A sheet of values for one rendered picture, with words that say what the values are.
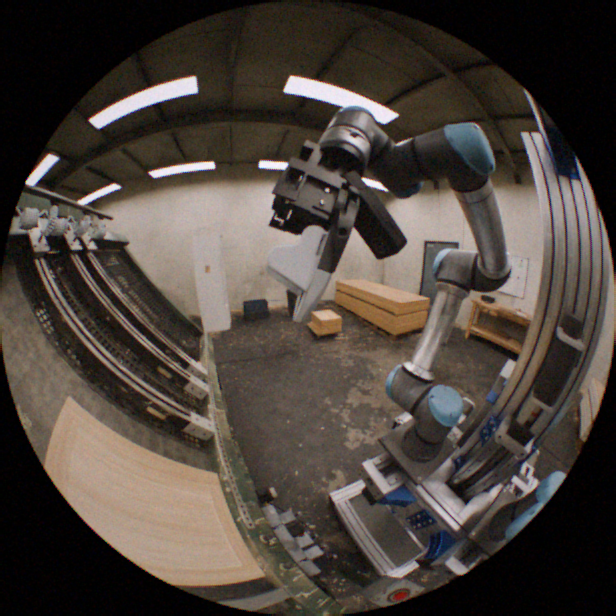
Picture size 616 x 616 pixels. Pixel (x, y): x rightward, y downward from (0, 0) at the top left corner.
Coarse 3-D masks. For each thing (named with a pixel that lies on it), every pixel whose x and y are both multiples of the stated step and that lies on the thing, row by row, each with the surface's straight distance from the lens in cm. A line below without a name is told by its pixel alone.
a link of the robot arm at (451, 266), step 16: (448, 256) 61; (464, 256) 60; (448, 272) 59; (464, 272) 59; (448, 288) 58; (464, 288) 59; (448, 304) 58; (432, 320) 59; (448, 320) 58; (432, 336) 58; (448, 336) 60; (416, 352) 60; (432, 352) 58; (400, 368) 63; (416, 368) 59; (432, 368) 61; (400, 384) 60; (416, 384) 59; (400, 400) 61; (416, 400) 58
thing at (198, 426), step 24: (48, 288) 83; (48, 312) 84; (72, 312) 82; (72, 336) 78; (96, 360) 75; (120, 384) 76; (144, 384) 79; (144, 408) 80; (168, 408) 79; (192, 432) 87
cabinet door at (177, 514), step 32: (64, 416) 63; (64, 448) 59; (96, 448) 62; (128, 448) 67; (64, 480) 57; (96, 480) 59; (128, 480) 62; (160, 480) 67; (192, 480) 74; (96, 512) 57; (128, 512) 59; (160, 512) 63; (192, 512) 68; (224, 512) 75; (128, 544) 57; (160, 544) 60; (192, 544) 64; (224, 544) 70; (160, 576) 58; (192, 576) 61; (224, 576) 66; (256, 576) 72
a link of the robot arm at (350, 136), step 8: (336, 128) 29; (344, 128) 28; (352, 128) 29; (328, 136) 27; (336, 136) 26; (344, 136) 26; (352, 136) 27; (360, 136) 28; (320, 144) 27; (352, 144) 26; (360, 144) 27; (368, 144) 29; (360, 152) 26; (368, 152) 28
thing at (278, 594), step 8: (264, 592) 71; (272, 592) 71; (280, 592) 73; (216, 600) 65; (224, 600) 65; (232, 600) 64; (240, 600) 64; (248, 600) 66; (256, 600) 67; (264, 600) 68; (272, 600) 70; (280, 600) 72; (240, 608) 64; (248, 608) 65; (256, 608) 66
